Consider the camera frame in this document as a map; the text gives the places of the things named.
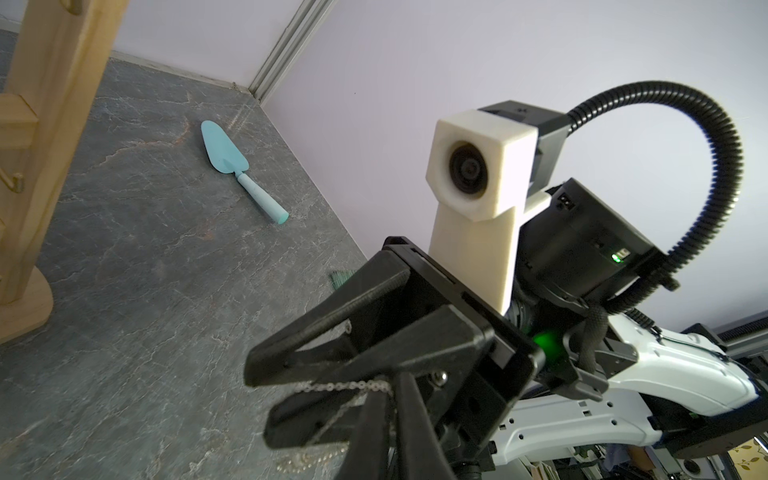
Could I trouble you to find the teal garden trowel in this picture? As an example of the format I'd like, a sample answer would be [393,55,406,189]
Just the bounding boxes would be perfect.
[201,120,289,225]

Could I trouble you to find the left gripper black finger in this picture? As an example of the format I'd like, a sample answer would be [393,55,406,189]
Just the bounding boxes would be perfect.
[394,372,455,480]

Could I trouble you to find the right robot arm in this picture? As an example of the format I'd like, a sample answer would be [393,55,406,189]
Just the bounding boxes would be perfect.
[243,81,767,479]

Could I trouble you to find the small silver jewelry piece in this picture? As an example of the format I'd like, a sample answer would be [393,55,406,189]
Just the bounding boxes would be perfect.
[275,320,394,475]

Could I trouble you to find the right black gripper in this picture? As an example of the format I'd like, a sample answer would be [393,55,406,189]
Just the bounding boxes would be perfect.
[243,236,545,480]

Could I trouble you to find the wooden jewelry display stand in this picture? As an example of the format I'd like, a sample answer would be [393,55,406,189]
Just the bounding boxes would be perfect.
[1,1,128,342]

